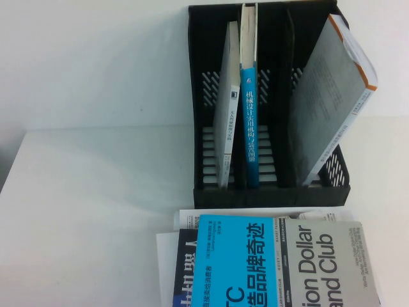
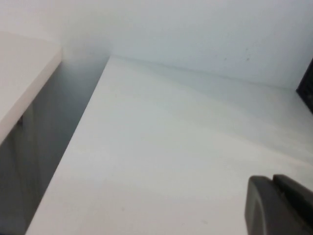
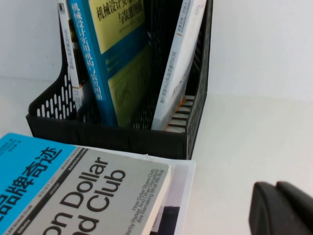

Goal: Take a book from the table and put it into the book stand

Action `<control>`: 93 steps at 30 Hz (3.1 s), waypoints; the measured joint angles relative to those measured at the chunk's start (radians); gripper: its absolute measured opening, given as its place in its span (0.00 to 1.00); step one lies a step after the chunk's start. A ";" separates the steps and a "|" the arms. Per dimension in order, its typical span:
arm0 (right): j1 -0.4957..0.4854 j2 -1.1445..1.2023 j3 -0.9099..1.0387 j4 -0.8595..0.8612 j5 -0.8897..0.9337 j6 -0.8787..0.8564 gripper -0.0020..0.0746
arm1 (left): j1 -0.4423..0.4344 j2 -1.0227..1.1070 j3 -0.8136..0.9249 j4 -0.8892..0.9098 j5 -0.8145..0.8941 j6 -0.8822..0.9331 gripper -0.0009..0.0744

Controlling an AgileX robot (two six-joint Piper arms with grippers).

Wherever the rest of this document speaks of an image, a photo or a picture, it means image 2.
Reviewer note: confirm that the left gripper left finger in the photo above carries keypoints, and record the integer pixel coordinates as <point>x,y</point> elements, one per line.
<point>264,210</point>

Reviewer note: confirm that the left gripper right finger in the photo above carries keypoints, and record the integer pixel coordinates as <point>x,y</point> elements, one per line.
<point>296,193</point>

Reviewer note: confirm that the black mesh book stand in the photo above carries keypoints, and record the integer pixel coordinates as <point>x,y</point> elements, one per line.
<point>306,90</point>

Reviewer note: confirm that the white side table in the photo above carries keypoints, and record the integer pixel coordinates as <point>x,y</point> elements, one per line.
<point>24,73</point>

